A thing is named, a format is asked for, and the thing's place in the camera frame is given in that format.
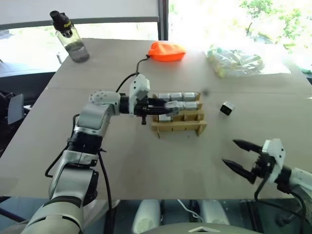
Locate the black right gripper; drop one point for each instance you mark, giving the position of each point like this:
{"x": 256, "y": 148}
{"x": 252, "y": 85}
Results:
{"x": 264, "y": 165}

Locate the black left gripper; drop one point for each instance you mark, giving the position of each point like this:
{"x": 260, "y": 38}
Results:
{"x": 139, "y": 109}

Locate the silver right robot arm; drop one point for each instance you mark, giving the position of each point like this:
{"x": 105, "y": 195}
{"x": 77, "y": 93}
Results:
{"x": 298, "y": 179}

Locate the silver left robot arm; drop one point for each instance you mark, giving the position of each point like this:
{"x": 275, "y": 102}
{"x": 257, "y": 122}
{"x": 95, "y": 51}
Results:
{"x": 91, "y": 117}

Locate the wooden rack tray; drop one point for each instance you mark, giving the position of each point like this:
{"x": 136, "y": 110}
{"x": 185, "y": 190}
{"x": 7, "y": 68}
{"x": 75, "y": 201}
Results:
{"x": 179, "y": 125}

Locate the white robot leg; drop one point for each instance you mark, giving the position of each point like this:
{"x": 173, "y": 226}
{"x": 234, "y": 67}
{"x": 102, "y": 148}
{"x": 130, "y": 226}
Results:
{"x": 212, "y": 212}
{"x": 147, "y": 215}

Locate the grey robot torso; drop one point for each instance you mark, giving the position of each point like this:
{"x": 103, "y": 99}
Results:
{"x": 202, "y": 228}

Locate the clear plastic bag of items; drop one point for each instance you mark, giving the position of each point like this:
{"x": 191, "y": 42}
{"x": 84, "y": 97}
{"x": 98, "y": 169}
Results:
{"x": 232, "y": 62}

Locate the clear water bottle black lid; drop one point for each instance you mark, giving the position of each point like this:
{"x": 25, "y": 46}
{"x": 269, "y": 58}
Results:
{"x": 73, "y": 41}

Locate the white roller blind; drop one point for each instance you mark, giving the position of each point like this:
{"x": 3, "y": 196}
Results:
{"x": 78, "y": 11}

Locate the dark side desk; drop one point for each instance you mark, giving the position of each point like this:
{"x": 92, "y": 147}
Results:
{"x": 26, "y": 73}

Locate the grey chair panel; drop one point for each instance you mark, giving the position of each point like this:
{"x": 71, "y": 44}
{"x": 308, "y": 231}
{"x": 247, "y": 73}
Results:
{"x": 15, "y": 108}

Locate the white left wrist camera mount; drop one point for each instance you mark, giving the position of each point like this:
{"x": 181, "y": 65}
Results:
{"x": 138, "y": 87}

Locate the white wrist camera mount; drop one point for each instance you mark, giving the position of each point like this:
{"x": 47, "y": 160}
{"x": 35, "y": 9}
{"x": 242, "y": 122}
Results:
{"x": 138, "y": 87}
{"x": 275, "y": 151}

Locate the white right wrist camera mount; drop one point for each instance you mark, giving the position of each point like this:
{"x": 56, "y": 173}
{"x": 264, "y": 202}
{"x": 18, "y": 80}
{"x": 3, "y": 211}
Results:
{"x": 275, "y": 151}

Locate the black cube camera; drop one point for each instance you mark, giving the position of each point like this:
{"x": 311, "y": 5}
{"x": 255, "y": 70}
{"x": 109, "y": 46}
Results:
{"x": 227, "y": 108}

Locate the dark window frame post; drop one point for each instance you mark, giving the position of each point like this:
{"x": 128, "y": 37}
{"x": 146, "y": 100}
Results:
{"x": 162, "y": 19}

